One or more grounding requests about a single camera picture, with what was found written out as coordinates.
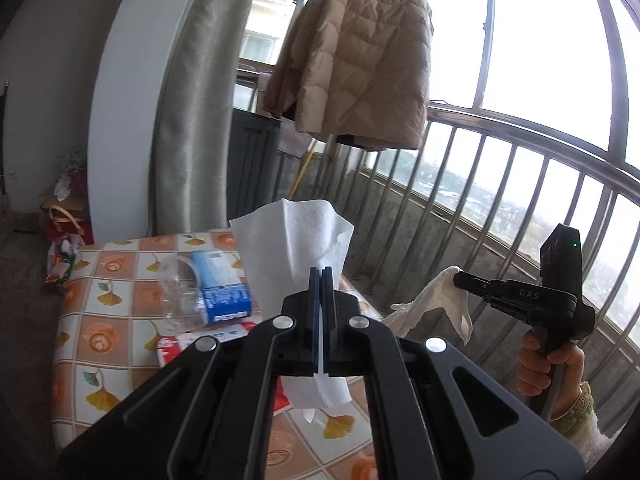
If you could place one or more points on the beige padded jacket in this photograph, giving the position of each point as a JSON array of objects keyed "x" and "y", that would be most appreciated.
[{"x": 360, "y": 60}]

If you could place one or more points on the red gift bag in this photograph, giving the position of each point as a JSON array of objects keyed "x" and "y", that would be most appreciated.
[{"x": 75, "y": 232}]

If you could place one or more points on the metal balcony railing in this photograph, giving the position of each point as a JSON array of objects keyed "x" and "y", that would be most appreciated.
[{"x": 510, "y": 127}]

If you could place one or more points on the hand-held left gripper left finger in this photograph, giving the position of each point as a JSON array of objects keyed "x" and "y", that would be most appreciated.
[{"x": 300, "y": 330}]

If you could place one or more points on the grey curtain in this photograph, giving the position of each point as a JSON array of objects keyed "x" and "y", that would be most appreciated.
[{"x": 200, "y": 110}]

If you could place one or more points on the metal window frame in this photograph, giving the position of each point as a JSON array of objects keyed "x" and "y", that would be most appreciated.
[{"x": 487, "y": 35}]

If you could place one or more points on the grey cabinet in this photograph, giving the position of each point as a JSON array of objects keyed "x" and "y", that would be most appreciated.
[{"x": 250, "y": 170}]

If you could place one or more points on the colourful plastic bag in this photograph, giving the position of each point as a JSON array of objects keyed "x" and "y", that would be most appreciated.
[{"x": 62, "y": 260}]

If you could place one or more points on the person's right forearm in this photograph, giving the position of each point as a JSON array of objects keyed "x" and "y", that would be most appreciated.
[{"x": 585, "y": 425}]

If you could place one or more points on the clear plastic bottle blue label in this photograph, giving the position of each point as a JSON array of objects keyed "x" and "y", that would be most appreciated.
[{"x": 225, "y": 305}]

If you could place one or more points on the person's right hand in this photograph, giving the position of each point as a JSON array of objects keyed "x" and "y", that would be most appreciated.
[{"x": 570, "y": 370}]

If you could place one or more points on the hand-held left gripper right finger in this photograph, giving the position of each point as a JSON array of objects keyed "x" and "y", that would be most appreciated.
[{"x": 340, "y": 330}]

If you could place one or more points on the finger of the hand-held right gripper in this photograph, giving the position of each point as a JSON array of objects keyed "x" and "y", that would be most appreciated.
[
  {"x": 505, "y": 310},
  {"x": 480, "y": 282}
]

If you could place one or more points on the blue white medicine box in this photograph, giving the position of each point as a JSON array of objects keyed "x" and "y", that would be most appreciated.
[{"x": 212, "y": 267}]

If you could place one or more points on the white tissue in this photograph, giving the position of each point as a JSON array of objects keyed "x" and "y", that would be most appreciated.
[
  {"x": 450, "y": 300},
  {"x": 285, "y": 240}
]

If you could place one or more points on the leaf patterned tablecloth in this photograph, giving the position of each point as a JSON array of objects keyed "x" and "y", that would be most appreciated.
[{"x": 115, "y": 340}]

